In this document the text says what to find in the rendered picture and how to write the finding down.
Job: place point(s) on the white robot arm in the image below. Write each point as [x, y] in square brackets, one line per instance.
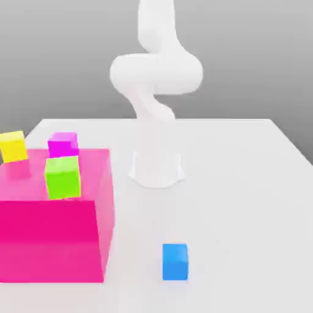
[156, 73]

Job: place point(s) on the small magenta cube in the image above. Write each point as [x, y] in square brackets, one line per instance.
[62, 146]

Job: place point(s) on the small green cube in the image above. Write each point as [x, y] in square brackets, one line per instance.
[63, 181]

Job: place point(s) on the small blue cube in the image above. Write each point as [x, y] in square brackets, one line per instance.
[175, 264]

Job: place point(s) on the small yellow cube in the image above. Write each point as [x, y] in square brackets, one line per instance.
[13, 146]

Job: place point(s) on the large pink box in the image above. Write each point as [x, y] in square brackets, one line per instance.
[49, 239]

